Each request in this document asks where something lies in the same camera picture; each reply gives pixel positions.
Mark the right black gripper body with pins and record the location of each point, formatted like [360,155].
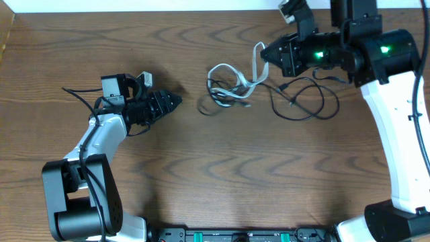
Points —
[321,50]

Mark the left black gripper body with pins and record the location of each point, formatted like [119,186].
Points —
[148,110]

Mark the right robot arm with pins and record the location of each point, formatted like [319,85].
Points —
[387,67]

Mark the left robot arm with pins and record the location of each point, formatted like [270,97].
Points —
[82,199]

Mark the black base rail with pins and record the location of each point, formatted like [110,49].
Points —
[300,234]

